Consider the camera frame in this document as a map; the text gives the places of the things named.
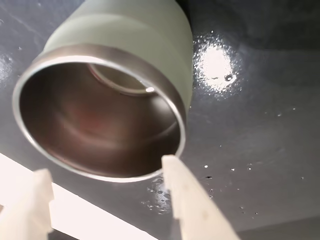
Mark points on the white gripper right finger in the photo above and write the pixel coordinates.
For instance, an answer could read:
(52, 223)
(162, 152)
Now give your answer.
(197, 210)

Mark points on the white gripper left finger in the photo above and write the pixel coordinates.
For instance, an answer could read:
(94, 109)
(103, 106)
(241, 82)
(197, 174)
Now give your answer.
(27, 215)

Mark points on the green steel cup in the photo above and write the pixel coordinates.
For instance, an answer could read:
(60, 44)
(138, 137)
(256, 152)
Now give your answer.
(150, 37)

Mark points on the black glossy mat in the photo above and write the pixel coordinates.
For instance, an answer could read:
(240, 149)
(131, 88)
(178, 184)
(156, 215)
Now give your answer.
(250, 150)

